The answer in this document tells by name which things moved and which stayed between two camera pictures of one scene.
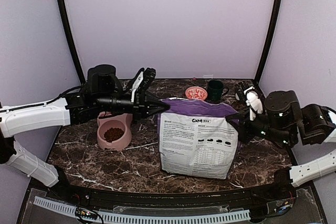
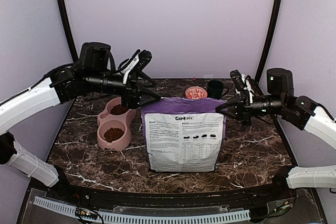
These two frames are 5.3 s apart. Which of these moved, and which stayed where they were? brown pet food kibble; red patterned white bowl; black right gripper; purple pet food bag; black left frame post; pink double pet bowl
Moved: black right gripper; purple pet food bag
Stayed: brown pet food kibble; red patterned white bowl; pink double pet bowl; black left frame post
